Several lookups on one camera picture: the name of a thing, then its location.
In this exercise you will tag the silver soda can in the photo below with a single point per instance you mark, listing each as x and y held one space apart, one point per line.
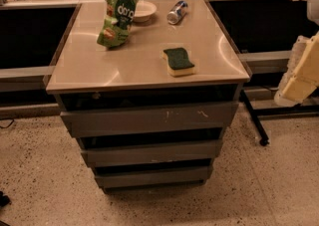
177 12

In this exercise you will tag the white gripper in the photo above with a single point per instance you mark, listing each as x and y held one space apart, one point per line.
314 7

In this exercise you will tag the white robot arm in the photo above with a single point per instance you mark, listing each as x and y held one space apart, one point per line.
313 12

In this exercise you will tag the grey drawer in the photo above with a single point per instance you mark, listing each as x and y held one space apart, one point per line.
152 153
186 174
148 119

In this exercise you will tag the green yellow sponge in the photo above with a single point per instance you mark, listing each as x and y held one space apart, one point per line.
178 62

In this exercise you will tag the grey middle drawer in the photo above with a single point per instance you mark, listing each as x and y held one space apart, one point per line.
152 153

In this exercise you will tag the white bowl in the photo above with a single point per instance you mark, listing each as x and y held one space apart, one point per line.
144 11

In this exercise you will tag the grey top drawer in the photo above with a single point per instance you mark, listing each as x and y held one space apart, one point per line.
148 119

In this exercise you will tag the black object on floor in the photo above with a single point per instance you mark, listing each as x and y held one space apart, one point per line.
4 199

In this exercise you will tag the grey bottom drawer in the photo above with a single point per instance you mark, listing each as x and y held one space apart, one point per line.
186 174

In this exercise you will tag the black table leg stand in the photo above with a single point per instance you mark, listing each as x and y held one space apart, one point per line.
264 139

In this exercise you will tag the grey drawer cabinet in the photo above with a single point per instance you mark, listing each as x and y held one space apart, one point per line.
90 77

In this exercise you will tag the green chip bag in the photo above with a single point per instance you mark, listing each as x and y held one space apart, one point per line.
117 22

